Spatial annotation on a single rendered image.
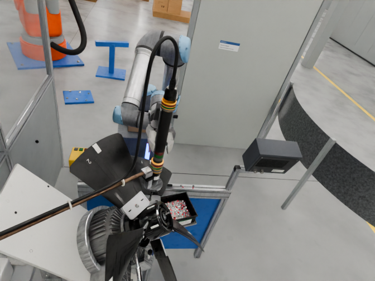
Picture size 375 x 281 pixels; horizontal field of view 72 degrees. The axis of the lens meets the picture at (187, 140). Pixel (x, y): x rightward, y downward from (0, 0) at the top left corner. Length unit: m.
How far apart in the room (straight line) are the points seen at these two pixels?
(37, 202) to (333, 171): 2.22
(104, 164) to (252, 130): 2.61
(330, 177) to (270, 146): 1.20
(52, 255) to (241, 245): 1.86
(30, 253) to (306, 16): 2.72
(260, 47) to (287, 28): 0.29
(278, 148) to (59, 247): 1.11
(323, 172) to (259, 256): 0.93
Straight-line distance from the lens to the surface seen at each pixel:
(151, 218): 0.94
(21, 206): 0.92
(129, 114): 1.10
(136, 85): 1.15
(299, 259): 2.75
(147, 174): 0.88
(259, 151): 1.41
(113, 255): 0.71
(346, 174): 2.50
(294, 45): 2.94
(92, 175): 0.89
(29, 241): 0.91
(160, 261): 1.04
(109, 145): 0.93
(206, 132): 3.17
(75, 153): 1.40
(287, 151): 1.50
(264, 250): 2.60
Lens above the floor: 2.03
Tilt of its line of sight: 38 degrees down
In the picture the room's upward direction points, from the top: 15 degrees clockwise
